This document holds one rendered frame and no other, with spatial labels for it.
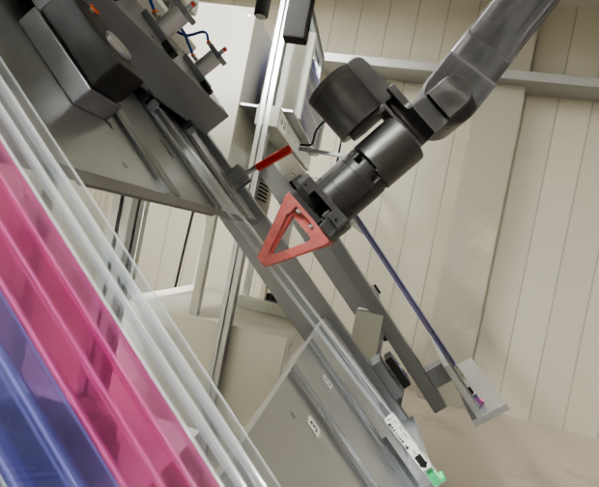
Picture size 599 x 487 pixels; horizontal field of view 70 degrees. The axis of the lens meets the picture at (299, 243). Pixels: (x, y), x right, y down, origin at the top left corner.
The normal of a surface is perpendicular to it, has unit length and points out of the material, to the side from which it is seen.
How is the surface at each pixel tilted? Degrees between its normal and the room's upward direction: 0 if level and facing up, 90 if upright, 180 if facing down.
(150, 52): 133
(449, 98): 90
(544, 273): 90
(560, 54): 90
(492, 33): 79
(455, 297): 90
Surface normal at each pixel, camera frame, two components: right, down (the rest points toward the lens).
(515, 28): 0.05, -0.04
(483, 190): -0.22, -0.04
